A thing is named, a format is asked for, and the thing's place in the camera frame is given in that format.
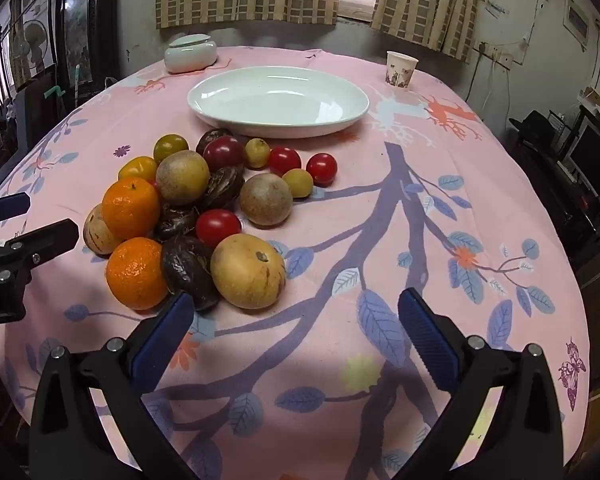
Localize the small yellow longan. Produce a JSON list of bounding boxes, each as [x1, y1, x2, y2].
[[243, 138, 271, 169], [282, 168, 314, 199]]

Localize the dark wooden cabinet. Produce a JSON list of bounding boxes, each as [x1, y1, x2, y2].
[[55, 0, 123, 106]]

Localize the framed wall picture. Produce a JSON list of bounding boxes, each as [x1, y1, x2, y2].
[[564, 0, 590, 43]]

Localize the wall socket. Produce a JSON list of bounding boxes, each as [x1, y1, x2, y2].
[[477, 42, 512, 67]]

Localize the dark red tomato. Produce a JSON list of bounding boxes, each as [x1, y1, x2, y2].
[[202, 136, 246, 173]]

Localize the white oval plate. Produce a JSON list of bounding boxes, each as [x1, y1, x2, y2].
[[187, 66, 370, 139]]

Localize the electric fan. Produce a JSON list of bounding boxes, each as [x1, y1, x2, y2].
[[19, 20, 49, 73]]

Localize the tangerine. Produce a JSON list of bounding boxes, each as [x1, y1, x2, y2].
[[105, 237, 170, 311], [101, 177, 161, 241]]

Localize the tan pepino melon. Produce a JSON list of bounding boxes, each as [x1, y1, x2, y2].
[[155, 151, 211, 206], [239, 173, 294, 226]]

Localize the printed paper cup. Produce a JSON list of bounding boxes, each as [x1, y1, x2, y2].
[[385, 51, 419, 92]]

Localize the white lidded ceramic jar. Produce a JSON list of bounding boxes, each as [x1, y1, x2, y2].
[[164, 34, 218, 74]]

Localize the dark brown water chestnut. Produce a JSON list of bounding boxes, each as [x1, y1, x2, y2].
[[196, 128, 235, 157], [197, 166, 246, 211]]

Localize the striped pepino melon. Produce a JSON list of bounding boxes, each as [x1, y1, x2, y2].
[[82, 203, 123, 256], [210, 233, 287, 310]]

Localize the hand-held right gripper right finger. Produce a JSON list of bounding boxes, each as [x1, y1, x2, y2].
[[395, 287, 566, 480]]

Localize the pink printed tablecloth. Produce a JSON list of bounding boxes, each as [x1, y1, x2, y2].
[[0, 46, 592, 480]]

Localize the yellow-green tomato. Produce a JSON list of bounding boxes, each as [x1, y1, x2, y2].
[[153, 133, 190, 166]]

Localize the black hat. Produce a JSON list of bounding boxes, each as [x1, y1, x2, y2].
[[509, 110, 563, 153]]

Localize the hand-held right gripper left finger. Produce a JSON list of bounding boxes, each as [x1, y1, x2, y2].
[[27, 291, 201, 480]]

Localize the computer monitor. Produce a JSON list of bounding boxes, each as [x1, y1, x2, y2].
[[567, 120, 600, 201]]

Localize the small dark chestnut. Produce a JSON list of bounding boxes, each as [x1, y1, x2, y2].
[[153, 202, 199, 242]]

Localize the orange-yellow tomato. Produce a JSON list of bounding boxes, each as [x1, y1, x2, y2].
[[117, 156, 159, 183]]

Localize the black computer desk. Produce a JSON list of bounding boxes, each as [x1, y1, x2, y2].
[[510, 110, 600, 271]]

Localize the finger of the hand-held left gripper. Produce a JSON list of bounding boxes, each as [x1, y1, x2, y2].
[[0, 218, 80, 282], [0, 192, 31, 225]]

